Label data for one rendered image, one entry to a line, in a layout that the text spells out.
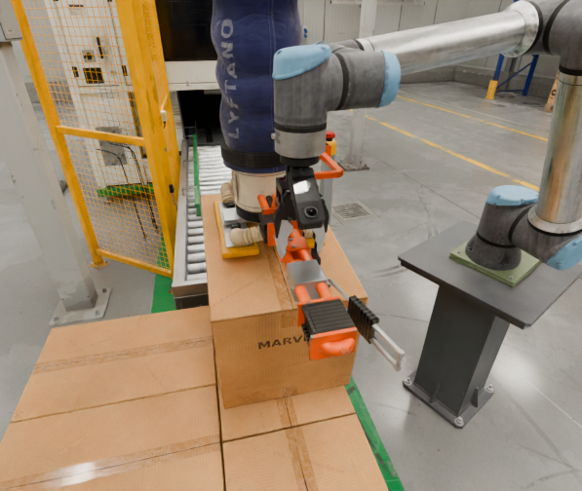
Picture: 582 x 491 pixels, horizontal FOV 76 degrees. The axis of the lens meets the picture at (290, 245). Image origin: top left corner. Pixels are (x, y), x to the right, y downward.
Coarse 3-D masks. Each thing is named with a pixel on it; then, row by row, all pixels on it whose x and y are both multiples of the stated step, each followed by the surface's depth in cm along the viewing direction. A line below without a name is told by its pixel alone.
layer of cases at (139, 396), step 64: (128, 320) 144; (192, 320) 144; (64, 384) 119; (128, 384) 119; (192, 384) 119; (0, 448) 101; (64, 448) 101; (128, 448) 101; (192, 448) 101; (256, 448) 101; (320, 448) 101
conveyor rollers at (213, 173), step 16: (208, 160) 313; (192, 176) 280; (208, 176) 276; (224, 176) 278; (192, 192) 251; (208, 192) 252; (192, 208) 229; (192, 224) 213; (192, 240) 198; (192, 256) 183; (192, 272) 176
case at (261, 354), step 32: (256, 224) 119; (256, 256) 106; (320, 256) 107; (224, 288) 96; (256, 288) 96; (288, 288) 96; (352, 288) 97; (224, 320) 88; (256, 320) 90; (288, 320) 93; (224, 352) 95; (256, 352) 98; (288, 352) 101; (224, 384) 103; (256, 384) 107; (288, 384) 111; (320, 384) 115
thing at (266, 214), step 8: (264, 208) 90; (272, 208) 90; (264, 216) 89; (272, 216) 89; (288, 216) 89; (264, 224) 84; (272, 224) 83; (296, 224) 85; (264, 232) 88; (272, 232) 84; (264, 240) 86; (272, 240) 85
